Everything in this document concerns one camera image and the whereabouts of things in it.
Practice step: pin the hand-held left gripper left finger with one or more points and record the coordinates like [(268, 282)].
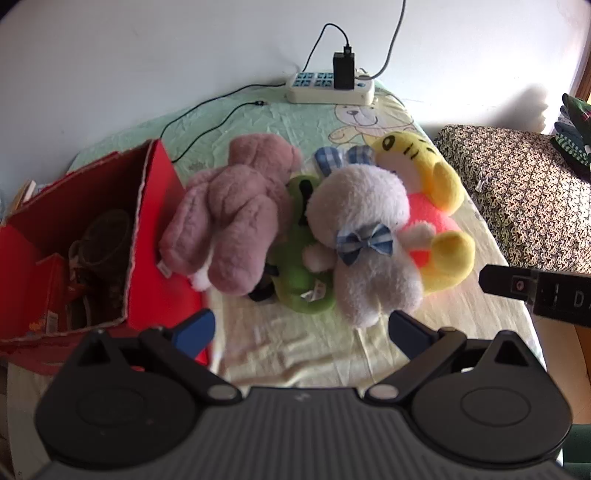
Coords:
[(196, 330)]

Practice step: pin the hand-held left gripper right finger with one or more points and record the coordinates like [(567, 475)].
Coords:
[(406, 334)]

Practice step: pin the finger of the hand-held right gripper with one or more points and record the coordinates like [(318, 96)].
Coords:
[(503, 280)]

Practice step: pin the green plush toy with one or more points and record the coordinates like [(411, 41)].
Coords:
[(295, 272)]

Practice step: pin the yellow plush tiger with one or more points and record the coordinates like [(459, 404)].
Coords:
[(438, 180)]

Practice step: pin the pink plush bear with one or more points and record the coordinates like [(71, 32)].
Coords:
[(231, 207)]

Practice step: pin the white plush rabbit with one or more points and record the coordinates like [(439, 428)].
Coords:
[(360, 198)]

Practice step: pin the red cardboard box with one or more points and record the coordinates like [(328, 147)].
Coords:
[(159, 184)]

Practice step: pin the brown patterned sofa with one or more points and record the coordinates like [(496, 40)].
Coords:
[(531, 194)]

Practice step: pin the glass jar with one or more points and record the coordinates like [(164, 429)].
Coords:
[(99, 240)]

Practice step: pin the dark green cloth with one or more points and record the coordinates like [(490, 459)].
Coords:
[(579, 447)]

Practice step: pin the red packet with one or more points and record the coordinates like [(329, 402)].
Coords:
[(46, 295)]

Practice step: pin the stack of folded clothes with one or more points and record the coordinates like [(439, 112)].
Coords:
[(575, 134)]

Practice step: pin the yellow cover book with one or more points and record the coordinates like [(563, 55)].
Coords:
[(27, 191)]

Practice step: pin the white power strip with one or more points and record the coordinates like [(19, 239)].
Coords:
[(318, 94)]

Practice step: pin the black charger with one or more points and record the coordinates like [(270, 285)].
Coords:
[(343, 69)]

